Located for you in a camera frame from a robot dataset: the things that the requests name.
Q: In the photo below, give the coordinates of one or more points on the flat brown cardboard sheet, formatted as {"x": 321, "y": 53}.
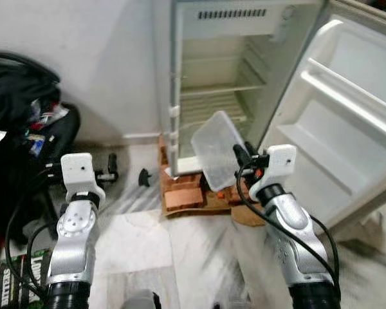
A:
{"x": 248, "y": 215}

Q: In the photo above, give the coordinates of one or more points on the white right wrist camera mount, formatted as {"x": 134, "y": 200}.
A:
{"x": 280, "y": 161}

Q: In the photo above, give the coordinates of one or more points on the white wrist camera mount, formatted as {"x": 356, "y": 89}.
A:
{"x": 77, "y": 170}
{"x": 280, "y": 161}

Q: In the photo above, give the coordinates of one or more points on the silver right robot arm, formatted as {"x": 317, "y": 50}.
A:
{"x": 289, "y": 225}

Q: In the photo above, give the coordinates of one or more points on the red brick stack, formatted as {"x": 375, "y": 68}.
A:
{"x": 222, "y": 196}

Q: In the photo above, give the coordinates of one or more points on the grey fridge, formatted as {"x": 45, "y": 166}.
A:
{"x": 231, "y": 19}

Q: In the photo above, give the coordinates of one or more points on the green and black box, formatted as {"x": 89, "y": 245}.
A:
{"x": 6, "y": 290}

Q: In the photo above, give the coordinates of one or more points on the grey fridge door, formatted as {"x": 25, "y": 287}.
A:
{"x": 347, "y": 141}

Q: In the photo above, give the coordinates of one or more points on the black bag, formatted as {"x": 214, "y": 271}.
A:
{"x": 13, "y": 96}

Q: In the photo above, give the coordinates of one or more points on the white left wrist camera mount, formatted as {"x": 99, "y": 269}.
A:
{"x": 77, "y": 170}

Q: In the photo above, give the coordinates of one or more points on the translucent plastic container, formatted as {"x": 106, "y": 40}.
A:
{"x": 215, "y": 148}

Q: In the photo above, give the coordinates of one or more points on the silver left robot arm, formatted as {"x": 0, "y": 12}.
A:
{"x": 74, "y": 232}

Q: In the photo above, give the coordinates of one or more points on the small black object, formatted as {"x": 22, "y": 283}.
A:
{"x": 145, "y": 177}

